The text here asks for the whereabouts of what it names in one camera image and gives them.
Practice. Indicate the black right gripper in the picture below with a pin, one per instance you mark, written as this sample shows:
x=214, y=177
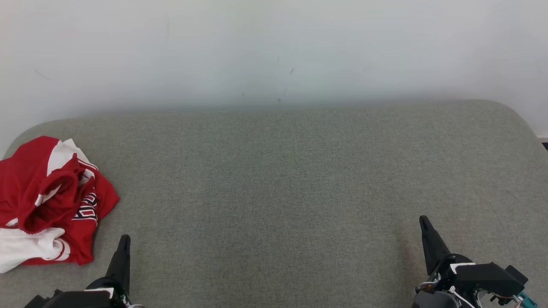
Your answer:
x=436, y=295

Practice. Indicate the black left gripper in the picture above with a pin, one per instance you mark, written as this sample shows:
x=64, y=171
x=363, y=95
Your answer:
x=115, y=291

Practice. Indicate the red number 23 basketball jersey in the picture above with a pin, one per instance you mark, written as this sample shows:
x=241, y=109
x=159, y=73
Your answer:
x=87, y=218

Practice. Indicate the red shorts with white waistband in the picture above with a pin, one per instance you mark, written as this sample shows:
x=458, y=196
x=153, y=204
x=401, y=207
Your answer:
x=25, y=179

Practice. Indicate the dark baseboard strip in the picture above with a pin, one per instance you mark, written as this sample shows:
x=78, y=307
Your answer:
x=545, y=144

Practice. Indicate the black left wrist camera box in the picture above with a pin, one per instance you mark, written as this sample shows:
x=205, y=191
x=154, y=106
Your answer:
x=72, y=300

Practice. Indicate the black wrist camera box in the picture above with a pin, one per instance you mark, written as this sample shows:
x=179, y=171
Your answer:
x=72, y=300
x=488, y=276

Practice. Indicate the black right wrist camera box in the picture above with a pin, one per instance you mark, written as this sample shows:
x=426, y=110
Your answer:
x=488, y=276

